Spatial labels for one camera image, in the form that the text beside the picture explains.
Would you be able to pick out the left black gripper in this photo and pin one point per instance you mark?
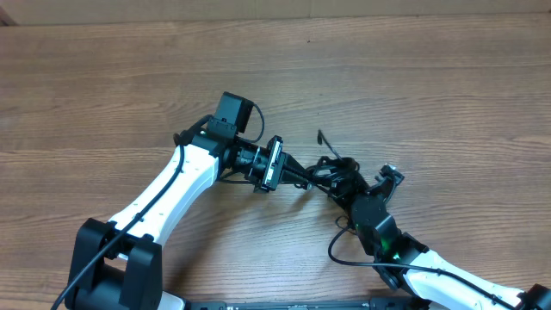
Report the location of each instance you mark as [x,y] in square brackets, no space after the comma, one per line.
[292,171]

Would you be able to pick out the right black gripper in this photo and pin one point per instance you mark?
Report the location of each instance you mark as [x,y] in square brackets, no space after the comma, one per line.
[342,192]

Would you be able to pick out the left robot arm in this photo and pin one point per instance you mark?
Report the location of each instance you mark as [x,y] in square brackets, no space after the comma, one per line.
[118,264]

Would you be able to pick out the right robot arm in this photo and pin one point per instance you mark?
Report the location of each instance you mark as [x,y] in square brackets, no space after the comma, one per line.
[403,262]

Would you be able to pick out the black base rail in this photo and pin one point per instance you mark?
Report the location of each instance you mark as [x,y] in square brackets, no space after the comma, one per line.
[376,303]

